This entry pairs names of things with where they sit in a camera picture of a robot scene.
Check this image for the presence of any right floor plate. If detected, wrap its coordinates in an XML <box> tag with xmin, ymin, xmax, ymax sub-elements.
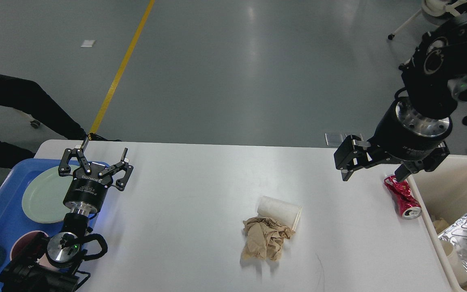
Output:
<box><xmin>345</xmin><ymin>132</ymin><xmax>365</xmax><ymax>140</ymax></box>

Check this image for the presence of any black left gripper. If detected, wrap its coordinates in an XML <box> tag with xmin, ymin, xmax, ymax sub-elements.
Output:
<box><xmin>58</xmin><ymin>136</ymin><xmax>134</xmax><ymax>215</ymax></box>

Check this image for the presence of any seated person in black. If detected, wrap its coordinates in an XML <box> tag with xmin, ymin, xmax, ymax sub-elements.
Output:
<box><xmin>0</xmin><ymin>75</ymin><xmax>107</xmax><ymax>169</ymax></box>

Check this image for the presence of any white rolling chair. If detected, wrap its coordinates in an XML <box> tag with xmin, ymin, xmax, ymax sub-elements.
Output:
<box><xmin>387</xmin><ymin>0</ymin><xmax>467</xmax><ymax>41</ymax></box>

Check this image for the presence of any white paper cup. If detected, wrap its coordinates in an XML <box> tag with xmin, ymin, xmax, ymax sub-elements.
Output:
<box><xmin>439</xmin><ymin>240</ymin><xmax>467</xmax><ymax>287</ymax></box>
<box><xmin>257</xmin><ymin>196</ymin><xmax>302</xmax><ymax>231</ymax></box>

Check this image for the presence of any pink mug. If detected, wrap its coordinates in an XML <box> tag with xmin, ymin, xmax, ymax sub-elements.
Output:
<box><xmin>9</xmin><ymin>230</ymin><xmax>59</xmax><ymax>271</ymax></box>

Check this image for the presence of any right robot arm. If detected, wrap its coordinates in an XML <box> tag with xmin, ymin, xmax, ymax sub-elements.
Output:
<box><xmin>334</xmin><ymin>13</ymin><xmax>467</xmax><ymax>181</ymax></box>

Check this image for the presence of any lying white paper cup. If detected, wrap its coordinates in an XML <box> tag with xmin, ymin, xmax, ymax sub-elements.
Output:
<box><xmin>257</xmin><ymin>196</ymin><xmax>302</xmax><ymax>231</ymax></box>

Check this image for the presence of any left floor plate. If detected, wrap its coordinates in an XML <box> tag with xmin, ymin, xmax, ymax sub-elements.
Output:
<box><xmin>325</xmin><ymin>133</ymin><xmax>345</xmax><ymax>147</ymax></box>

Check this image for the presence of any floor plate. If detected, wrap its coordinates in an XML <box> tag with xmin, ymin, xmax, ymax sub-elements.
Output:
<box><xmin>345</xmin><ymin>132</ymin><xmax>365</xmax><ymax>140</ymax></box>
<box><xmin>325</xmin><ymin>133</ymin><xmax>345</xmax><ymax>147</ymax></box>

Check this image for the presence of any beige plastic bin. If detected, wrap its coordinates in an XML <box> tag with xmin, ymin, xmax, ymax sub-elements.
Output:
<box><xmin>407</xmin><ymin>155</ymin><xmax>467</xmax><ymax>292</ymax></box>

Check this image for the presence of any crushed red can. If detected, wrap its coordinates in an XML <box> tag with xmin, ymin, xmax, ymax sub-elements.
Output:
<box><xmin>383</xmin><ymin>174</ymin><xmax>422</xmax><ymax>220</ymax></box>

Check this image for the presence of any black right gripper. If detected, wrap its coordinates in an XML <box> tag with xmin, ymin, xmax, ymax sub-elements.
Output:
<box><xmin>334</xmin><ymin>97</ymin><xmax>453</xmax><ymax>183</ymax></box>

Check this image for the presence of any grey office chair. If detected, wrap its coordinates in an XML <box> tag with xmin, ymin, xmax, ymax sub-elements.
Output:
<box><xmin>24</xmin><ymin>114</ymin><xmax>41</xmax><ymax>129</ymax></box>

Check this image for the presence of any green plate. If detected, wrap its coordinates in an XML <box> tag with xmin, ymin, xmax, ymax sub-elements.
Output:
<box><xmin>21</xmin><ymin>167</ymin><xmax>73</xmax><ymax>224</ymax></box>

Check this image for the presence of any brown paper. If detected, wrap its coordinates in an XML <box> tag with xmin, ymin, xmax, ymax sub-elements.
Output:
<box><xmin>241</xmin><ymin>217</ymin><xmax>296</xmax><ymax>261</ymax></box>

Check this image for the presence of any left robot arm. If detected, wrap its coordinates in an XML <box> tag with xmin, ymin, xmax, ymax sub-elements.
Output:
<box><xmin>0</xmin><ymin>137</ymin><xmax>134</xmax><ymax>292</ymax></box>

